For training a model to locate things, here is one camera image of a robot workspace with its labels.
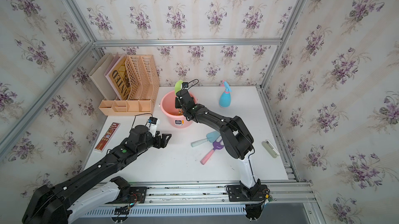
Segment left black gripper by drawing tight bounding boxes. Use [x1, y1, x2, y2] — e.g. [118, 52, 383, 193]
[135, 131, 172, 155]

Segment green shovel wooden handle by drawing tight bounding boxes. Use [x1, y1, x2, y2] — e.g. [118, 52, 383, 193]
[174, 80, 183, 95]

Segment blue pink spray bottle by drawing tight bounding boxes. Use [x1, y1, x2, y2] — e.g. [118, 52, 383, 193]
[219, 80, 231, 108]

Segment light blue trowel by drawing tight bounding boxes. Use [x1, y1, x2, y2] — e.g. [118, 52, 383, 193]
[191, 131, 220, 147]

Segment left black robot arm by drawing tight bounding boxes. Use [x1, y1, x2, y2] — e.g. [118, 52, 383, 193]
[22, 125, 172, 224]

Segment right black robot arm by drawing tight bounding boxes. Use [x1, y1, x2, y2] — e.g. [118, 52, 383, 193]
[176, 89, 260, 190]

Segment pink plastic bucket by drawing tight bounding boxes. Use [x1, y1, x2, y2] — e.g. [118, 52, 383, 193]
[160, 91, 192, 129]

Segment beige plastic file organizer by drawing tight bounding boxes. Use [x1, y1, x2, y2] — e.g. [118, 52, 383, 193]
[99, 55, 160, 116]

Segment red brown flat box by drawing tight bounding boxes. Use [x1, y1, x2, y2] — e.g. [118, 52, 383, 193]
[94, 122, 121, 152]

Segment pink yellow magazine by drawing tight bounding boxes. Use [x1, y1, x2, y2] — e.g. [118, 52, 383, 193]
[104, 53, 131, 100]

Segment beige folder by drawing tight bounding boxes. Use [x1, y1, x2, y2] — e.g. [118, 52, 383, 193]
[89, 53, 116, 100]

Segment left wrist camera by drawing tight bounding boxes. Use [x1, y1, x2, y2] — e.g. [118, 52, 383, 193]
[147, 117, 158, 137]

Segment purple rake pink handle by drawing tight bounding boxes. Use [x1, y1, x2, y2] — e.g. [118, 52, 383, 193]
[200, 140, 224, 165]

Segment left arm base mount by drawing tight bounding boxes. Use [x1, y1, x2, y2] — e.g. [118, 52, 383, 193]
[109, 176, 148, 204]

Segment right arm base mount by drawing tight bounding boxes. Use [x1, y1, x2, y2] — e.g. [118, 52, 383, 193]
[226, 179, 270, 202]

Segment aluminium front rail frame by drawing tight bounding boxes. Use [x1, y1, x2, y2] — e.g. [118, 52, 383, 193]
[84, 180, 326, 224]

